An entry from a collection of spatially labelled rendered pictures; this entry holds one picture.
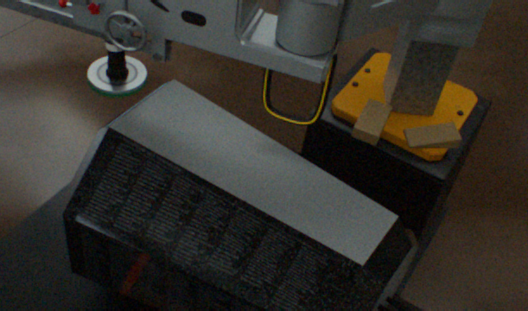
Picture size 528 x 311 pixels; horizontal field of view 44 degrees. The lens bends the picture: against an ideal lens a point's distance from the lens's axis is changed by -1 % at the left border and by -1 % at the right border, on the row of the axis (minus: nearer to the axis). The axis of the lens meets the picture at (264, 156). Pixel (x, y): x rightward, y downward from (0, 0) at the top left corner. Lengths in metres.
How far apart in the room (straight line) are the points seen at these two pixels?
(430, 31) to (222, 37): 0.78
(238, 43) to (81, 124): 1.74
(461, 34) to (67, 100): 2.21
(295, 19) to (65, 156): 1.84
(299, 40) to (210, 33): 0.28
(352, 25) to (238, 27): 0.35
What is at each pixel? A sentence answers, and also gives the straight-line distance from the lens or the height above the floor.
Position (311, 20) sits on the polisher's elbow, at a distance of 1.97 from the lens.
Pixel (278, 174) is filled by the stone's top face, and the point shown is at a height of 0.87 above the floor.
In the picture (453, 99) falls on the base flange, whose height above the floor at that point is 0.78.
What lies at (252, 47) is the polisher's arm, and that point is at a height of 1.27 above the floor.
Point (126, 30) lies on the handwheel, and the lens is 2.15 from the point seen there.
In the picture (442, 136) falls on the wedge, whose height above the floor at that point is 0.82.
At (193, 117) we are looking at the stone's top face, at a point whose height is 0.87.
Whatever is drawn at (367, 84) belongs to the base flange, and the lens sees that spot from 2.85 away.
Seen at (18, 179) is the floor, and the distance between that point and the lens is 3.44.
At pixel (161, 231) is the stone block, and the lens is 2.26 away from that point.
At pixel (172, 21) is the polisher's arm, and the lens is 2.14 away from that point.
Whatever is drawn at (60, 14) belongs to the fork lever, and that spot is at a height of 1.16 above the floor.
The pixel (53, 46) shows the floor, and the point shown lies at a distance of 4.23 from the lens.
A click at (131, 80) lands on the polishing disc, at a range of 2.48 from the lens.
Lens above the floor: 2.49
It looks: 45 degrees down
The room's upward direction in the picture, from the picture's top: 9 degrees clockwise
